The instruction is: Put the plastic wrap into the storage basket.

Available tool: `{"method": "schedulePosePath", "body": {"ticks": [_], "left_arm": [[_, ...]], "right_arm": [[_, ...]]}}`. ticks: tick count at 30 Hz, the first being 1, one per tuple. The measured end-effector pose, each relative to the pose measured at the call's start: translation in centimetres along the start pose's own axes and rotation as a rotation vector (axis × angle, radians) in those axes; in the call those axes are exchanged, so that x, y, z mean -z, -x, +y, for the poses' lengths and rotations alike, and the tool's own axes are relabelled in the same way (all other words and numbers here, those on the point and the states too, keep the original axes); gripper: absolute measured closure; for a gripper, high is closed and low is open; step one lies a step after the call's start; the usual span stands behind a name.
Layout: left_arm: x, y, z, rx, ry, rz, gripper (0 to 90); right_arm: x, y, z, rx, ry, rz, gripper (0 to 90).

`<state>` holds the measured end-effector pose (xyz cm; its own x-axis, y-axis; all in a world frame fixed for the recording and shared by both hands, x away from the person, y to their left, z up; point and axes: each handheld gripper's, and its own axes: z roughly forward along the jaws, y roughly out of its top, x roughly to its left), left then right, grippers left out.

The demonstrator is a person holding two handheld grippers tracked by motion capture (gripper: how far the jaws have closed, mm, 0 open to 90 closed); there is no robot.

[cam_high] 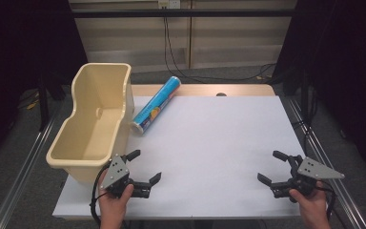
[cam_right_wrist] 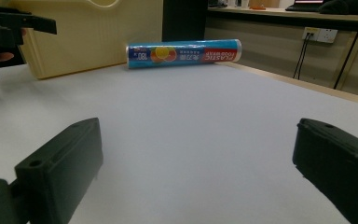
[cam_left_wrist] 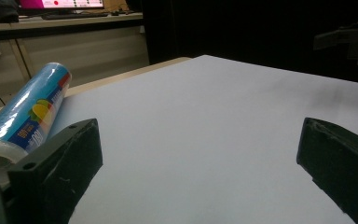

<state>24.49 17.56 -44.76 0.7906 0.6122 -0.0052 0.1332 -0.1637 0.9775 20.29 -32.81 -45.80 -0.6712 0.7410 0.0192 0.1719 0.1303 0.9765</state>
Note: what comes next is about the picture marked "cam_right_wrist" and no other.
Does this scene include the white wall socket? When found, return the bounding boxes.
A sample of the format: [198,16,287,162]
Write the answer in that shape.
[301,26,339,44]

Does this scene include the black laptop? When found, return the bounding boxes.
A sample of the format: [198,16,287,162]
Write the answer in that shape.
[284,0,324,13]

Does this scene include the cream plastic basket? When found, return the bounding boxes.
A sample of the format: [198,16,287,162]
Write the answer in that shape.
[8,0,164,80]

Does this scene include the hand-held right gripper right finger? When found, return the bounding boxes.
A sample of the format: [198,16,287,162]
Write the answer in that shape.
[292,118,358,224]

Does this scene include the black power cable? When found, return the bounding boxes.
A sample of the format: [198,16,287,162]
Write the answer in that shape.
[293,32,312,80]

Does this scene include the long wooden desk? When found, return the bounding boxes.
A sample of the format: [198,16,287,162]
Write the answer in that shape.
[207,7,358,35]

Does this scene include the blue plastic wrap roll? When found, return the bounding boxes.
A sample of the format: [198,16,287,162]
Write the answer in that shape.
[125,38,243,70]

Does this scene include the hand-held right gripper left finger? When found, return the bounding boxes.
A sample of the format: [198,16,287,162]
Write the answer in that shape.
[14,117,104,224]

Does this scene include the brown wooden box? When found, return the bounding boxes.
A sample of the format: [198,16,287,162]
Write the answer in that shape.
[248,0,281,9]

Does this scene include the black slanted cable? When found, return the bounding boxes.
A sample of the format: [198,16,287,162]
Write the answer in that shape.
[333,31,358,91]

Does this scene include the dark cloth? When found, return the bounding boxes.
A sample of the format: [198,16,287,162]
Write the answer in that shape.
[318,0,358,17]

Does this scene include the black pillar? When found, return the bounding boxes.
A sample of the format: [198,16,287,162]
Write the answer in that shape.
[161,0,210,43]

